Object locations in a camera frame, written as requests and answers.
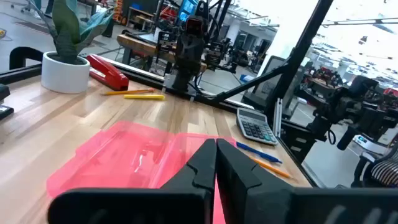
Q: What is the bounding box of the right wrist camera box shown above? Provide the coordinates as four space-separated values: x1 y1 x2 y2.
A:
185 17 203 35

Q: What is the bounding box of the red stapler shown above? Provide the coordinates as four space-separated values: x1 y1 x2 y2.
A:
86 54 130 91

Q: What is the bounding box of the pink translucent plastic supply box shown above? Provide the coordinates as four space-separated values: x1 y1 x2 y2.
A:
46 120 239 224

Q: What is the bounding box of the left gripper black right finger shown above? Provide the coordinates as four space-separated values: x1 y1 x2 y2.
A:
216 138 294 224

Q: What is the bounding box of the black chair back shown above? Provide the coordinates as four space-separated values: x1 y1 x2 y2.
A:
8 46 44 71

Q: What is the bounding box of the grey desk calculator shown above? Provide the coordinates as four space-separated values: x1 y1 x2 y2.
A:
235 107 279 146

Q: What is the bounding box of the yellow highlighter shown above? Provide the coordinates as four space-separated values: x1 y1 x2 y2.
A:
123 93 166 101

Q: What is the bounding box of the blue pen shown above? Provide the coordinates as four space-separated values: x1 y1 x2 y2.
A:
235 141 283 165

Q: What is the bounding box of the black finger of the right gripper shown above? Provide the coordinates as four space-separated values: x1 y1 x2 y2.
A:
190 39 202 68
179 39 191 68

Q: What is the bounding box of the black monitor back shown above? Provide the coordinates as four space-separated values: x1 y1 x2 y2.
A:
241 55 308 111

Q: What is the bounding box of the green snake plant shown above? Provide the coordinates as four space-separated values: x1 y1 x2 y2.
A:
29 0 114 65

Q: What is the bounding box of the black stapler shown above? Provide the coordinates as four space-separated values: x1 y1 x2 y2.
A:
0 83 15 121

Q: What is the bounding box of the striped office chair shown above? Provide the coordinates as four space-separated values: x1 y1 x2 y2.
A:
351 133 398 189

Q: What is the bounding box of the wooden workbench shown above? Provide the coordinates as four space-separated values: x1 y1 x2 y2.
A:
116 33 208 74

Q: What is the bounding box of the blue lit monitor screen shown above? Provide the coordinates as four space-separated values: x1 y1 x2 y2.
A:
177 0 199 22

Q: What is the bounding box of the white round plant pot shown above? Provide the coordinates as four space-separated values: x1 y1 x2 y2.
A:
40 51 91 94

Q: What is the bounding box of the orange pencil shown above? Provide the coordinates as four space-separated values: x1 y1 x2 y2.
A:
99 88 155 96
248 155 295 180

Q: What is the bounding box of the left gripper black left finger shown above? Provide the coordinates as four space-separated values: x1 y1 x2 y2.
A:
160 138 217 191

